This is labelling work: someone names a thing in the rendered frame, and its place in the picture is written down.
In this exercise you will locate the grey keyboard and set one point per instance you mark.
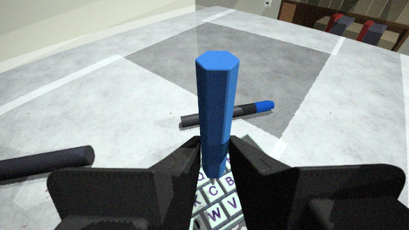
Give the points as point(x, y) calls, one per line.
point(217, 207)

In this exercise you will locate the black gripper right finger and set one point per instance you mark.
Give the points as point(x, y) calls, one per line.
point(273, 194)

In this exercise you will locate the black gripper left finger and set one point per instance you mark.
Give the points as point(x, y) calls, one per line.
point(162, 194)

